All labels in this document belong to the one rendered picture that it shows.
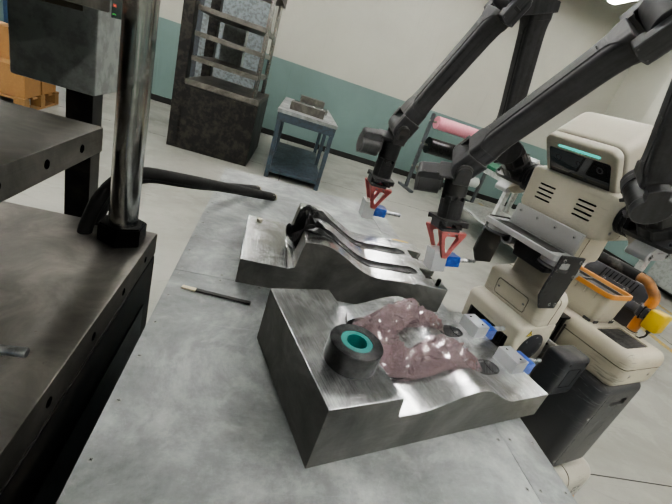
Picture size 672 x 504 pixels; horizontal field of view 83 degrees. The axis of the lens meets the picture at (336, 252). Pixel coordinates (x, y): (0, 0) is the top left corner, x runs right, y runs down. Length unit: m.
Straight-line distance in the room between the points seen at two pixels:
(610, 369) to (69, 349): 1.37
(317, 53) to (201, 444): 7.06
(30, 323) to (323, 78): 6.89
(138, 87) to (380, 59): 6.75
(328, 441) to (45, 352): 0.43
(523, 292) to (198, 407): 0.96
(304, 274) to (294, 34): 6.68
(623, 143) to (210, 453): 1.05
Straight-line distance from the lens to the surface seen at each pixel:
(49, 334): 0.74
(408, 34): 7.59
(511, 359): 0.85
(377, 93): 7.48
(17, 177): 0.67
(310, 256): 0.84
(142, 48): 0.87
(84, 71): 1.02
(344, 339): 0.54
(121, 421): 0.59
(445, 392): 0.65
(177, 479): 0.54
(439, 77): 1.10
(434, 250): 0.97
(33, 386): 0.66
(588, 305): 1.51
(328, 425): 0.52
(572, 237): 1.17
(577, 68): 0.82
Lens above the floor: 1.26
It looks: 23 degrees down
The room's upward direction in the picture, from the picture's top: 19 degrees clockwise
